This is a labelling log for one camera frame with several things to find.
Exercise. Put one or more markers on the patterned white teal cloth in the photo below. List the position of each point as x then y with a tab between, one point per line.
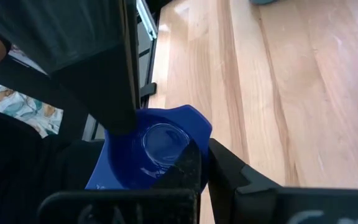
17	105

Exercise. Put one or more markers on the teal plastic basket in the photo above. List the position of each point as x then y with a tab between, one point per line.
263	2

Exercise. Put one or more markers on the dark blue measuring cup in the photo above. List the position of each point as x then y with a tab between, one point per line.
163	140

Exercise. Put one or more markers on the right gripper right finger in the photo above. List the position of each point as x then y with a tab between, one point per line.
225	174

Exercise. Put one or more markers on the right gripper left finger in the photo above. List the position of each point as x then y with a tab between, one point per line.
186	168

